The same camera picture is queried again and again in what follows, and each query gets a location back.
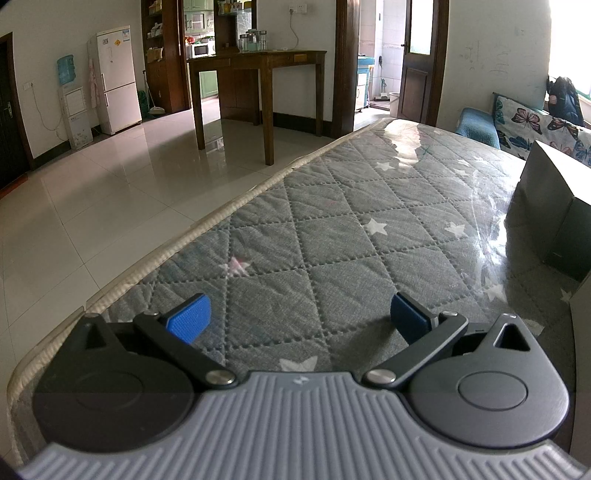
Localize dark wooden table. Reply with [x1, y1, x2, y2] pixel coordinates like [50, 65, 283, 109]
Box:
[187, 50, 328, 167]

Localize dark grey cardboard box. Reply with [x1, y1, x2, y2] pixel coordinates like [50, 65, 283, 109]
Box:
[505, 140, 591, 282]

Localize row of glass jars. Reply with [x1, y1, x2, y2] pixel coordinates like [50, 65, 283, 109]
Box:
[238, 29, 269, 52]

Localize dark backpack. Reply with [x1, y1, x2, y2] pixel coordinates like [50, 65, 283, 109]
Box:
[545, 76, 585, 126]

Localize white refrigerator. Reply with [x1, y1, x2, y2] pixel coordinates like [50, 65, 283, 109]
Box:
[88, 26, 143, 136]

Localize white water dispenser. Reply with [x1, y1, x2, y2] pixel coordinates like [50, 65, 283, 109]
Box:
[58, 85, 93, 150]

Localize brown glass panel door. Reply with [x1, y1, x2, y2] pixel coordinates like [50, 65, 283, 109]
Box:
[398, 0, 450, 126]

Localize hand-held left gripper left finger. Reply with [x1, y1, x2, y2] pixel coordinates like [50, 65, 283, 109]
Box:
[65, 292, 241, 388]

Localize mop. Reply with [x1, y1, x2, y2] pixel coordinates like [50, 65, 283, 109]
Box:
[375, 55, 391, 102]

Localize window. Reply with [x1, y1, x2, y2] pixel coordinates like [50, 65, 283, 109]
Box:
[547, 0, 591, 100]

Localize wooden arch shelf unit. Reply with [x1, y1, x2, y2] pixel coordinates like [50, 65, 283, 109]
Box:
[141, 0, 259, 116]

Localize white broom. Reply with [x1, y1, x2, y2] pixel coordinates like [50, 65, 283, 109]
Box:
[142, 69, 167, 116]

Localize pink hanging cloth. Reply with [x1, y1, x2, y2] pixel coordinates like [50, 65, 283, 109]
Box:
[88, 59, 102, 108]

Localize green kitchen cabinets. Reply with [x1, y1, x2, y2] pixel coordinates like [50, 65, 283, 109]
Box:
[184, 0, 220, 99]

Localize blue sofa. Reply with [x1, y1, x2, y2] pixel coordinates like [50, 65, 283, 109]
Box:
[455, 92, 591, 167]

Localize grey quilted star mattress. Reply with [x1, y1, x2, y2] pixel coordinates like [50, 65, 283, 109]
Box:
[9, 117, 591, 467]

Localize white dispenser cable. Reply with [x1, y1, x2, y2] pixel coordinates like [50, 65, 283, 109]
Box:
[31, 87, 70, 141]

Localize blue white cabinet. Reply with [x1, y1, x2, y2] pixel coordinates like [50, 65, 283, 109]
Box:
[356, 55, 376, 112]

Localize dark front door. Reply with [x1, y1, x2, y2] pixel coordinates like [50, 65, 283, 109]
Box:
[0, 32, 35, 190]

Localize blue water bottle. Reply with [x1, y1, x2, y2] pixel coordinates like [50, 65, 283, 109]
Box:
[56, 54, 77, 86]

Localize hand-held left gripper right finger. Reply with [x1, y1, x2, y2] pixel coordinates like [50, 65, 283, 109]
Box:
[362, 292, 539, 391]

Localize butterfly print cushion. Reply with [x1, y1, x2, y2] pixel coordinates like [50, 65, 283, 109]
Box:
[493, 93, 591, 167]

